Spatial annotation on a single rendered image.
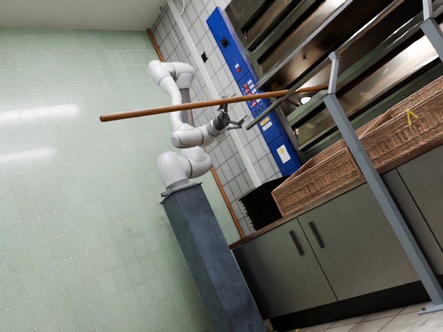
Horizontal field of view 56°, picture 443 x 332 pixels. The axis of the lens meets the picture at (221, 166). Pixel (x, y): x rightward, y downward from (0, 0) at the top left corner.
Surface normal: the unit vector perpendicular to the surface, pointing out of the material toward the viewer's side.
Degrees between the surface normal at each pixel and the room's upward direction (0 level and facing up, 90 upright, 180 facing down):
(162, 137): 90
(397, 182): 90
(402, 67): 70
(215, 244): 90
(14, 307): 90
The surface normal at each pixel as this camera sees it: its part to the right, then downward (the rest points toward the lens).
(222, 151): -0.74, 0.18
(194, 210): 0.48, -0.40
